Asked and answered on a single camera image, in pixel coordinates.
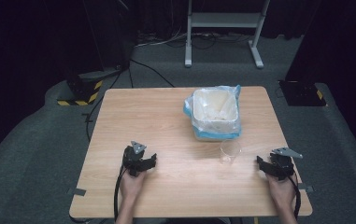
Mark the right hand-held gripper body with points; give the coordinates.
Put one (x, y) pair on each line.
(283, 161)

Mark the black stand with flat base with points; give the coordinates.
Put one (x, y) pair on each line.
(303, 93)

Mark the person's left hand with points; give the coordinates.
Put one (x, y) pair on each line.
(132, 184)

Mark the white metal stand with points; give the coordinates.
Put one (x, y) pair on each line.
(224, 19)

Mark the black stand with striped base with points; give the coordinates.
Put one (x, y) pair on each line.
(83, 90)

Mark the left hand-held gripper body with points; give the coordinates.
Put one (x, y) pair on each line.
(132, 159)

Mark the person's right hand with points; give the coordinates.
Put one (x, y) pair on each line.
(281, 189)

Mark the clear plastic cup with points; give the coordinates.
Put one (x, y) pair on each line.
(229, 152)

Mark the white square bin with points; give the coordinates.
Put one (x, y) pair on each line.
(215, 107)

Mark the grey tape piece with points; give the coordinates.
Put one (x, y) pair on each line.
(77, 191)
(306, 188)

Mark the clear blue plastic bin bag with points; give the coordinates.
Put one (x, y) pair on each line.
(188, 107)

